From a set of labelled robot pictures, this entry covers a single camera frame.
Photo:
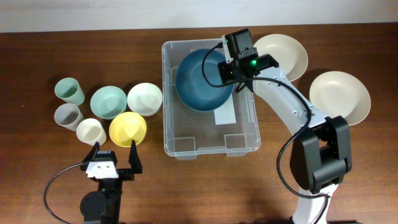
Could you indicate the cream cup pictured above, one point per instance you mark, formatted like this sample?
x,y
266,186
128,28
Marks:
x,y
90,131

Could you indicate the green small bowl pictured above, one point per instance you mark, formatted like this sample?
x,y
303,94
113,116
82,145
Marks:
x,y
108,102

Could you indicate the white label in bin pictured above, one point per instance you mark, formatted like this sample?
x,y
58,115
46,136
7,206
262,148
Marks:
x,y
225,114

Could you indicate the grey cup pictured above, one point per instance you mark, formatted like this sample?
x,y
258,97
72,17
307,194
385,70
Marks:
x,y
68,116

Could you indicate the beige bowl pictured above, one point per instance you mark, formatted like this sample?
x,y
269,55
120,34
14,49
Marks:
x,y
341,94
289,52

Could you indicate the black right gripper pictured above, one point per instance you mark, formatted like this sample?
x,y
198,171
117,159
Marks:
x,y
225,76

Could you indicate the green cup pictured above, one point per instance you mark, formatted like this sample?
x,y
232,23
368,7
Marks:
x,y
69,90

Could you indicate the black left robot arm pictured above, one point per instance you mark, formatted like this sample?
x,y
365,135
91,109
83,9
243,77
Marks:
x,y
103,204

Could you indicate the yellow small bowl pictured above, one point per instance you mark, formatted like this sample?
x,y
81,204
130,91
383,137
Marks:
x,y
127,127

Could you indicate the blue bowl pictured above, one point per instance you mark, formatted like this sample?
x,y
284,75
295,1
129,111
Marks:
x,y
194,74

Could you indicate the clear plastic storage bin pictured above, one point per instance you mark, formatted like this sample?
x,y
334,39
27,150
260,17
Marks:
x,y
189,133

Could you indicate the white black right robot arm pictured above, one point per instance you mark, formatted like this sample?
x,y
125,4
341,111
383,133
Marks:
x,y
314,161

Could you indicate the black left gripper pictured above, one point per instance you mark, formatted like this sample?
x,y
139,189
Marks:
x,y
135,165

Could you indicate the white small bowl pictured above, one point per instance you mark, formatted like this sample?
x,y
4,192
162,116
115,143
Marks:
x,y
145,99

